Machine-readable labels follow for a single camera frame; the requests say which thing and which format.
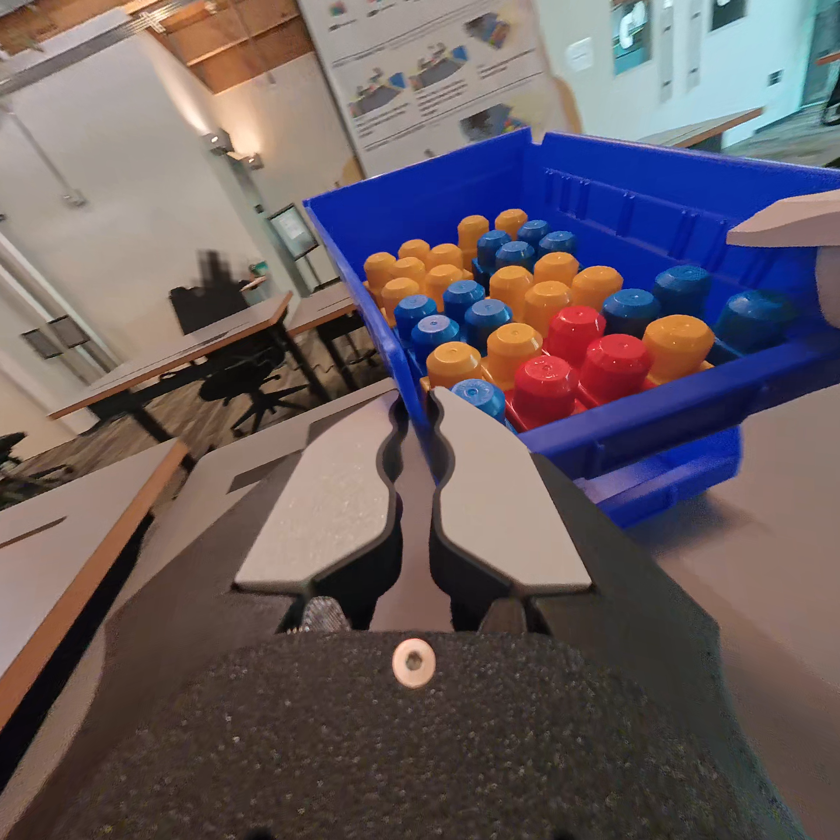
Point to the grey wood-edged desk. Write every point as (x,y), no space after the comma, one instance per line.
(52,558)

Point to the phone sign window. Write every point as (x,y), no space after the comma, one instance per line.
(633,39)

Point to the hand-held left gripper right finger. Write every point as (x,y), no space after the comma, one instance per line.
(512,525)

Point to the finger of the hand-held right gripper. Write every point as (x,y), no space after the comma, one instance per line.
(787,220)

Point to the wooden-top desk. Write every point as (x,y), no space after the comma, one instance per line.
(197,344)
(321,305)
(695,131)

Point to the framed notice stand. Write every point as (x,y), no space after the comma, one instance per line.
(292,229)

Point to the blue plastic bin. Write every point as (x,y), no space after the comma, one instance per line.
(656,197)

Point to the white document stand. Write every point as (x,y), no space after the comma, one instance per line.
(568,98)

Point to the wall light fixture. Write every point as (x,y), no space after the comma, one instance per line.
(229,148)

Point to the pile of toy blocks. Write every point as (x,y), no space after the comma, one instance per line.
(558,328)

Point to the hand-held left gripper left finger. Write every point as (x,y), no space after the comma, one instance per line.
(315,518)

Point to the printed instruction sheet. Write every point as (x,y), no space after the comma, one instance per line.
(426,98)

